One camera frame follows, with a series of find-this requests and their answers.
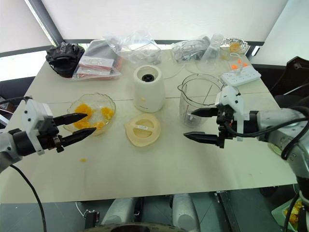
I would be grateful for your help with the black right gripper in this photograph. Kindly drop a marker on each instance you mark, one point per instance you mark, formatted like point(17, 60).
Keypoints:
point(225, 125)

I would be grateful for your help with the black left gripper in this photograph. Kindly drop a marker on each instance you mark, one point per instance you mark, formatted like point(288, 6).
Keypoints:
point(49, 139)

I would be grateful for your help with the clear blender jar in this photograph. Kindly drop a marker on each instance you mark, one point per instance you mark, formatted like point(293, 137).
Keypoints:
point(193, 96)

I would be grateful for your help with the cream blender lid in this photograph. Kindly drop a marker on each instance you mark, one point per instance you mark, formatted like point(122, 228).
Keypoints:
point(142, 131)

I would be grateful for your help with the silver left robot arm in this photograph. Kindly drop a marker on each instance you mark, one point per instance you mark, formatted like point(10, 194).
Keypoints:
point(12, 145)

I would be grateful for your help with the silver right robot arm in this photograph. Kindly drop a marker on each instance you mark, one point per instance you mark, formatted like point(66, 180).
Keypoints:
point(277, 123)

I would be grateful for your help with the small orange fruit scrap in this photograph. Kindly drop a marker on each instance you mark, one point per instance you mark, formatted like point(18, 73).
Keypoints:
point(83, 160)

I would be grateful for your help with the cream blender base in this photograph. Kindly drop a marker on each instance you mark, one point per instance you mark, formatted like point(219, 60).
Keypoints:
point(149, 96)

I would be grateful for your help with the clear glass bowl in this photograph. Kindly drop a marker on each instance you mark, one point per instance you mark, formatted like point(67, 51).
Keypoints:
point(99, 101)

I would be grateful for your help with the white power strip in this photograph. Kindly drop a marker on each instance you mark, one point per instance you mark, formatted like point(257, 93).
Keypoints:
point(241, 76)

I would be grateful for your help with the clear bag with red packs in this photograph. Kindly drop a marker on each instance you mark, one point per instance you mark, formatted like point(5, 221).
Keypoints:
point(96, 62)

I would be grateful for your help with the orange plastic plugs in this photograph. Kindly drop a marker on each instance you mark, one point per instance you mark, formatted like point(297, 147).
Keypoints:
point(237, 65)

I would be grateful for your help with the black plastic bag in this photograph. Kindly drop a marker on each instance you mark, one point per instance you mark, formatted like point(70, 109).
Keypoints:
point(64, 58)

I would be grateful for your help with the clear plastic cup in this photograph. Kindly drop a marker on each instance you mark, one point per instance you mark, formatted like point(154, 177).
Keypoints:
point(212, 53)

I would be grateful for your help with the silver foil tray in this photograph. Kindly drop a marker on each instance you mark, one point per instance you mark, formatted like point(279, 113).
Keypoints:
point(236, 44)

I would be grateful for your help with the white rounded robot leg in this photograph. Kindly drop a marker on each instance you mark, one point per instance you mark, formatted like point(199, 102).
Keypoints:
point(118, 210)
point(184, 210)

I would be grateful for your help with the black chair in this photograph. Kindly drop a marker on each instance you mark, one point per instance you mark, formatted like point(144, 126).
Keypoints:
point(292, 77)

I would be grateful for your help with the dark window pillar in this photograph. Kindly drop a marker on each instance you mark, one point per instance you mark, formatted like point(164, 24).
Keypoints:
point(46, 24)

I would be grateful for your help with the green bin with peels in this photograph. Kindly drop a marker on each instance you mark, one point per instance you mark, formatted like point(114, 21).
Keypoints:
point(294, 215)

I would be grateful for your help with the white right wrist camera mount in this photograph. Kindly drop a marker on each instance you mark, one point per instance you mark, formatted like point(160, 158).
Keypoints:
point(231, 99)

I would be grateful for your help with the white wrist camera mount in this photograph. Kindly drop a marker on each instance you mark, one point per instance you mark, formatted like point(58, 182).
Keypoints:
point(231, 99)
point(33, 113)

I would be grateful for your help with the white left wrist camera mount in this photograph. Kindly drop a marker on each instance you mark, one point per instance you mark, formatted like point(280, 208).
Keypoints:
point(33, 113)

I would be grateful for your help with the dark metal table frame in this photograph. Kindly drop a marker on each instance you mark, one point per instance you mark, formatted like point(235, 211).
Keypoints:
point(227, 210)

